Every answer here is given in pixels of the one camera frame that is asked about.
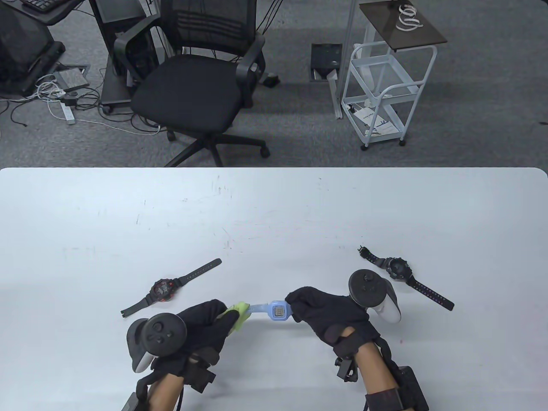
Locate person's right hand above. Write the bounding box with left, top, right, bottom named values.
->
left=285, top=287, right=381, bottom=358

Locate person's left hand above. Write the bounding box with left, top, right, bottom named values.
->
left=151, top=301, right=239, bottom=377

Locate green microfibre cloth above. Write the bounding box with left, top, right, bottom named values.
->
left=217, top=302, right=251, bottom=337

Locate grey white hand controller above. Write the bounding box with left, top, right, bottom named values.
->
left=348, top=269, right=402, bottom=324
left=126, top=313, right=188, bottom=373

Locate light blue watch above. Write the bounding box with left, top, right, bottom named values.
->
left=246, top=300, right=296, bottom=322

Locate black red watch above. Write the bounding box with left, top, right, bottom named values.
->
left=121, top=258, right=222, bottom=318

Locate black watch dotted strap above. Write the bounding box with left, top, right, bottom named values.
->
left=358, top=246, right=455, bottom=311

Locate person's left forearm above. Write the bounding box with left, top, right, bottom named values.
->
left=148, top=372, right=185, bottom=411

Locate person's right forearm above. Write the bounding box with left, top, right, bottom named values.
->
left=355, top=340, right=405, bottom=411

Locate white paper sheet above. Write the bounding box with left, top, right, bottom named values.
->
left=352, top=107, right=396, bottom=137

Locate black mesh office chair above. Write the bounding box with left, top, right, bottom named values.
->
left=113, top=0, right=271, bottom=167

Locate white rolling cart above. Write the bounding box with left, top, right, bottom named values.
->
left=328, top=0, right=448, bottom=120
left=341, top=43, right=438, bottom=151

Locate open black floor box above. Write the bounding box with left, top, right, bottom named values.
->
left=310, top=43, right=343, bottom=82

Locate black rolling computer stand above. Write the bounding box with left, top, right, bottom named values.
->
left=88, top=0, right=161, bottom=115

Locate grey floor plate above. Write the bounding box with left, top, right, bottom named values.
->
left=54, top=63, right=91, bottom=91

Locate black machine base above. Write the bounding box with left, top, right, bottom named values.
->
left=0, top=6, right=67, bottom=97

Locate black desk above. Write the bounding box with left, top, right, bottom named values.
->
left=0, top=0, right=86, bottom=26

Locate black keyboard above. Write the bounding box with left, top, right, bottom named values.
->
left=21, top=0, right=63, bottom=12

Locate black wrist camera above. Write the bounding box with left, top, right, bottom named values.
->
left=186, top=349, right=217, bottom=393
left=334, top=355, right=359, bottom=381

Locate white cable bundle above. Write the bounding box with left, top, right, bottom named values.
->
left=34, top=74, right=71, bottom=102

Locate white coiled cable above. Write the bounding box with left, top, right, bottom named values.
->
left=395, top=4, right=424, bottom=32

